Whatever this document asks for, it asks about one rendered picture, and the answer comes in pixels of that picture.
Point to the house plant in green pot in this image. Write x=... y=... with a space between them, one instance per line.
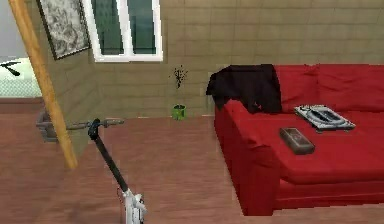
x=179 y=111

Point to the black cloth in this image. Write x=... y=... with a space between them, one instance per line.
x=248 y=85

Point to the white framed window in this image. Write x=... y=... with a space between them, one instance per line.
x=126 y=30

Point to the dark grey remote control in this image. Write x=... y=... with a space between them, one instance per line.
x=296 y=140

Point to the red sofa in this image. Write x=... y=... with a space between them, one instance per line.
x=333 y=156

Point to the tan wooden door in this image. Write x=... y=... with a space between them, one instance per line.
x=41 y=80

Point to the framed grey picture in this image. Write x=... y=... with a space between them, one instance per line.
x=65 y=25

